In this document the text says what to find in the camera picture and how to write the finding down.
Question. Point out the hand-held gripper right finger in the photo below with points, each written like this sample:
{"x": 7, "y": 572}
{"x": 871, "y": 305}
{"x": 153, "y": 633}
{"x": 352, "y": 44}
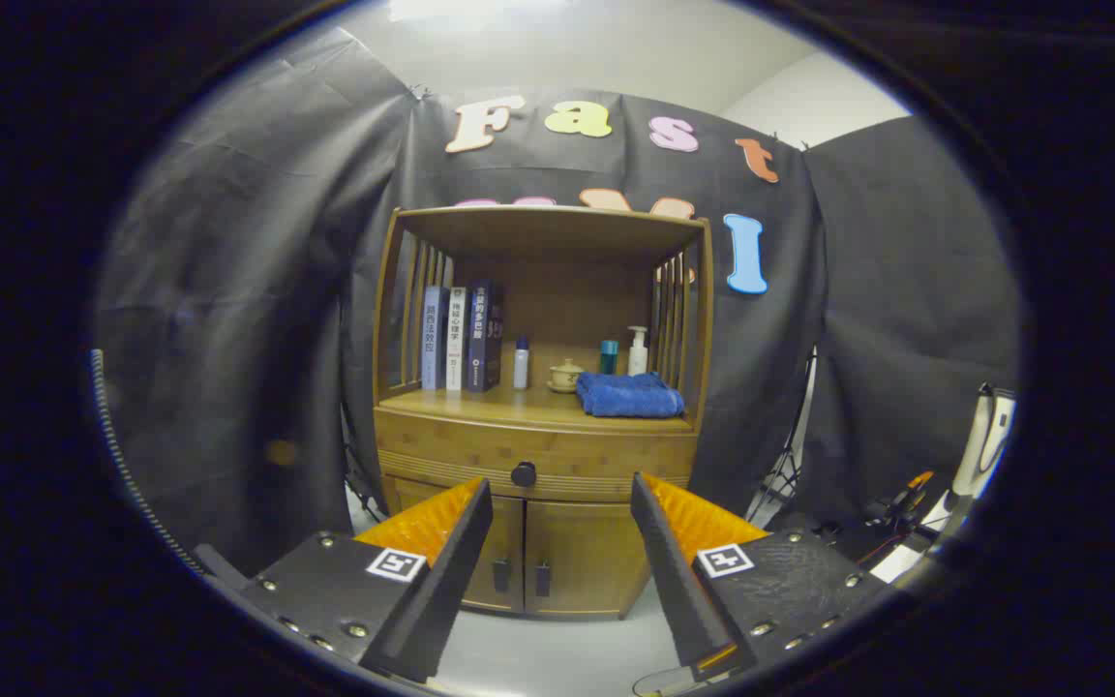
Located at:
{"x": 669, "y": 571}

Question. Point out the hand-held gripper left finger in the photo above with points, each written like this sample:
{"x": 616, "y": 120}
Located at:
{"x": 456, "y": 571}

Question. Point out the wooden cabinet door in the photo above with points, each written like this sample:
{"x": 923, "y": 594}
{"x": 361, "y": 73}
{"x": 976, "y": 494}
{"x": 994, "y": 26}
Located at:
{"x": 582, "y": 552}
{"x": 507, "y": 542}

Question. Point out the wooden countertop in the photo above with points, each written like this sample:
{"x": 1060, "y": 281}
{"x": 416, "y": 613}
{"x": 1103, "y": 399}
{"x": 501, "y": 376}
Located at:
{"x": 480, "y": 402}

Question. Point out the wooden cabinet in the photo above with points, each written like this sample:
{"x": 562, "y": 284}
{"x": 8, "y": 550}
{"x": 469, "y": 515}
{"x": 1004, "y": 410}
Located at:
{"x": 567, "y": 300}

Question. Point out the black tripod stand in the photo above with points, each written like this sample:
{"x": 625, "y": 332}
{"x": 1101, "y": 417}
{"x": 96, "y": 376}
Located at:
{"x": 782, "y": 481}

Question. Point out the black equipment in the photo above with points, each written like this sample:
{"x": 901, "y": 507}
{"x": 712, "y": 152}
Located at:
{"x": 843, "y": 537}

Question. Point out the blue folded towel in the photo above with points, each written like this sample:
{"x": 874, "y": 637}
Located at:
{"x": 630, "y": 397}

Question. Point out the white bottle with blue cap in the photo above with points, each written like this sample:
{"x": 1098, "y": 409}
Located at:
{"x": 521, "y": 368}

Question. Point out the white pump bottle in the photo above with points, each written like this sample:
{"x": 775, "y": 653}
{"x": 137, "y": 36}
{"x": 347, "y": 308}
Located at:
{"x": 637, "y": 358}

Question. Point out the beige lidded teacup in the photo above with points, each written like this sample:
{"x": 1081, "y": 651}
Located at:
{"x": 565, "y": 376}

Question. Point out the teal bottle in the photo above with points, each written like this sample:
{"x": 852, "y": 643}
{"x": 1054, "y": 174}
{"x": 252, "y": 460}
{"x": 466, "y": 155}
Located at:
{"x": 609, "y": 356}

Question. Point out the white book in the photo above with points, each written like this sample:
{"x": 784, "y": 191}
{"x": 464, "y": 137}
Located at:
{"x": 457, "y": 339}

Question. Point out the light blue book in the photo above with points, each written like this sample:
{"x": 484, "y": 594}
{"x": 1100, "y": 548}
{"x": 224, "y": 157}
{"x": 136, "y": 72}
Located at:
{"x": 433, "y": 339}

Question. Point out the dark blue book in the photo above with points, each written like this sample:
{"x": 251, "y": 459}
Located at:
{"x": 482, "y": 339}

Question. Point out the orange clip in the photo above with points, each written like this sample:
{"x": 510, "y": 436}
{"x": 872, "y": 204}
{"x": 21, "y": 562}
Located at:
{"x": 919, "y": 481}

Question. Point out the white device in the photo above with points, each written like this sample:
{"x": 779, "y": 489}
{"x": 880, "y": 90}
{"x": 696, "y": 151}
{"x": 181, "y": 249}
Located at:
{"x": 981, "y": 436}

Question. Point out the black backdrop cloth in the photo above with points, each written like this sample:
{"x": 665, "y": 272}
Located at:
{"x": 257, "y": 290}

